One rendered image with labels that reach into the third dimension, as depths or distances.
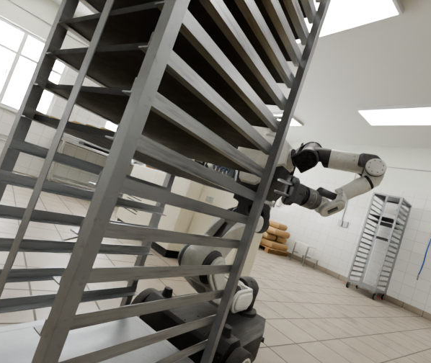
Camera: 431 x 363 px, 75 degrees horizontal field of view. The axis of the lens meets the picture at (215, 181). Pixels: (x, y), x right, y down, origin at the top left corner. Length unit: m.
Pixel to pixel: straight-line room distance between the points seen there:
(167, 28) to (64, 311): 0.52
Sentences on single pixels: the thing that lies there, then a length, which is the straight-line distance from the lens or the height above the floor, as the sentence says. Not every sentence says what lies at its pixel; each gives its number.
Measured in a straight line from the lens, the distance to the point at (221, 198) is 2.79.
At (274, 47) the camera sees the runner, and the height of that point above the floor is 1.23.
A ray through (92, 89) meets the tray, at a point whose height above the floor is 0.87.
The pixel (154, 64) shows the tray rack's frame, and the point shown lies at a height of 0.91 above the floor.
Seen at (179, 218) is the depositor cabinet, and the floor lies 0.42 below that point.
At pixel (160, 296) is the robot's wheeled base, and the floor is 0.21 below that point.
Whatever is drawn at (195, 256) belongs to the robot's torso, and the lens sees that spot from 1.19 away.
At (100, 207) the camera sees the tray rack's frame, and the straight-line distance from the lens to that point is 0.51.
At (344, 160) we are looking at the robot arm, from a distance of 1.36.
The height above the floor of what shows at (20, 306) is 0.23.
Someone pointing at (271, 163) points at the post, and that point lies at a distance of 1.02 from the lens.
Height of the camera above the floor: 0.72
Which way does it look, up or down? 4 degrees up
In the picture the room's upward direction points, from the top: 19 degrees clockwise
